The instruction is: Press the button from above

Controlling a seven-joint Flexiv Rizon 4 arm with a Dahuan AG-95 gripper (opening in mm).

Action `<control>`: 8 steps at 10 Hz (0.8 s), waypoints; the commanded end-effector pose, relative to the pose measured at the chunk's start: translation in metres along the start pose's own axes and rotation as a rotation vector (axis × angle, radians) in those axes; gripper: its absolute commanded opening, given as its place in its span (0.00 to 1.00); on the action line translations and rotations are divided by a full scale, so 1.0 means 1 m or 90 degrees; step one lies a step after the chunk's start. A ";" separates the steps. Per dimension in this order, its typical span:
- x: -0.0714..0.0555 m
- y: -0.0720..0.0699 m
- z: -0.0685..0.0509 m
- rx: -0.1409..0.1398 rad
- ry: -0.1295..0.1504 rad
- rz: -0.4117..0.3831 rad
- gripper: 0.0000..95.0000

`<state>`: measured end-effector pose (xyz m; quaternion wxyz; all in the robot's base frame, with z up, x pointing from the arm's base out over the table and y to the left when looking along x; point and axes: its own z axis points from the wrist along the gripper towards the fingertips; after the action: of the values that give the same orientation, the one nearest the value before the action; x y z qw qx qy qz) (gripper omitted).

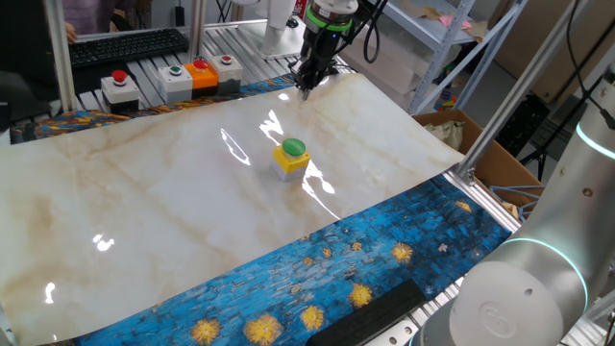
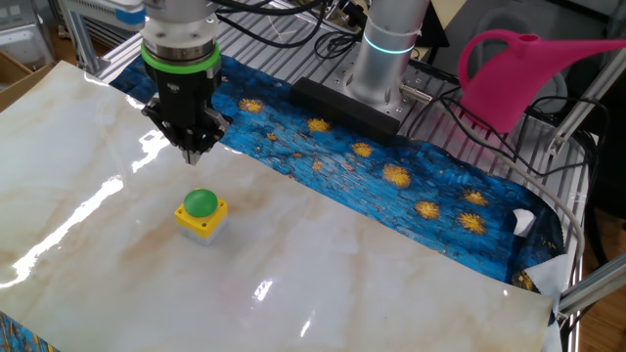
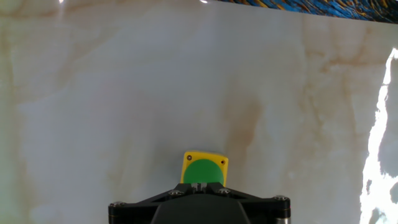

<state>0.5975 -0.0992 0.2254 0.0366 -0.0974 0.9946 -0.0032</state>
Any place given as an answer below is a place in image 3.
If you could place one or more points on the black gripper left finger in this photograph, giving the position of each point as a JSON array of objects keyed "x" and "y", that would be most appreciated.
[{"x": 130, "y": 208}]

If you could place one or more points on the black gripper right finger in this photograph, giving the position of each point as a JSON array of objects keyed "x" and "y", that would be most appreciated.
[{"x": 267, "y": 208}]

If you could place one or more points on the yellow box green mushroom button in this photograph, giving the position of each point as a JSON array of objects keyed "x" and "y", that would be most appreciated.
[{"x": 202, "y": 171}]

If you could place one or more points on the glossy marble pattern sheet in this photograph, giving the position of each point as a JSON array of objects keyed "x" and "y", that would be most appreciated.
[{"x": 124, "y": 93}]

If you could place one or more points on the blue starry painting cloth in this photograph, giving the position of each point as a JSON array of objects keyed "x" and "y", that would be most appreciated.
[{"x": 342, "y": 7}]

